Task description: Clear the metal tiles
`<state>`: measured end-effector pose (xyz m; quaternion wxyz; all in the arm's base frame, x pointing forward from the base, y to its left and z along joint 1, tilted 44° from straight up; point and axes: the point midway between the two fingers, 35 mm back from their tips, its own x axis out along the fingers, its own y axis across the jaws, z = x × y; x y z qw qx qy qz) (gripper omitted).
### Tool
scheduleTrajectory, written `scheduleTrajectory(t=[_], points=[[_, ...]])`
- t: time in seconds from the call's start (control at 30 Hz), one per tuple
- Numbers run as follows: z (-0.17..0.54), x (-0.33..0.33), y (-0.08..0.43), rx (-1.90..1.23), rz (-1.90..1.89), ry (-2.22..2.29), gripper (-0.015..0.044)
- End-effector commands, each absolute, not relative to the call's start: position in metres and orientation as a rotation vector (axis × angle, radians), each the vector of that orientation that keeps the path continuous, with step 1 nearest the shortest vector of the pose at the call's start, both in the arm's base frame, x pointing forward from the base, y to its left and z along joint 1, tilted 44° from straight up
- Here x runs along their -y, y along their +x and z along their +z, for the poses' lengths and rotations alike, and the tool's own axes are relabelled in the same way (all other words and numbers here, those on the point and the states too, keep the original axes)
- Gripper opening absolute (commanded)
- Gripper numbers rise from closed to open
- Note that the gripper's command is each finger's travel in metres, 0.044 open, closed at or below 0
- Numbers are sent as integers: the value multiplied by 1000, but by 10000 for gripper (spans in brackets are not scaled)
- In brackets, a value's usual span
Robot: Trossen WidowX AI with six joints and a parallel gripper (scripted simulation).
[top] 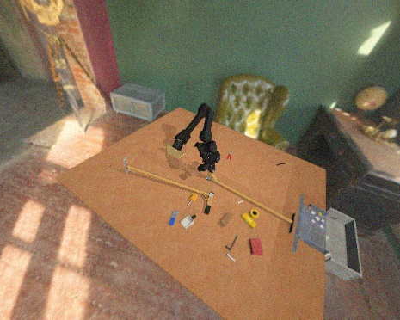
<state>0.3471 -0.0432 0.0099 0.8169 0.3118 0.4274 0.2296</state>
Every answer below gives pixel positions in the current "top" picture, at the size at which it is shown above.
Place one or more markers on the white open tray with black handle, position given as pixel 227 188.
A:
pixel 187 221

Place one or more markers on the red rectangular block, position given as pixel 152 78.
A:
pixel 255 246

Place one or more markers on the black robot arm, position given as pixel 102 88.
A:
pixel 205 135

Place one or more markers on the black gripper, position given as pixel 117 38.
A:
pixel 206 166

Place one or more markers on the yellow spirit level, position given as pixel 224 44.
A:
pixel 249 220

